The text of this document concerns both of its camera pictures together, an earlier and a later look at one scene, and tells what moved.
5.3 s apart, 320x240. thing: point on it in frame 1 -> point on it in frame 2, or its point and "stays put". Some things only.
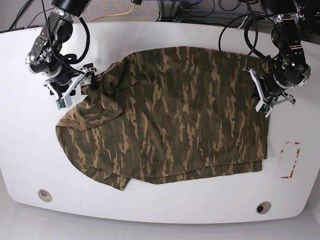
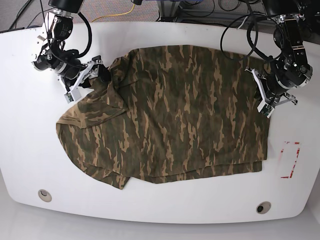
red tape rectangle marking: [292, 169] stays put
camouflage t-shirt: [169, 113] stays put
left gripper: [82, 79] -> [91, 71]
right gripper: [264, 105] stays put
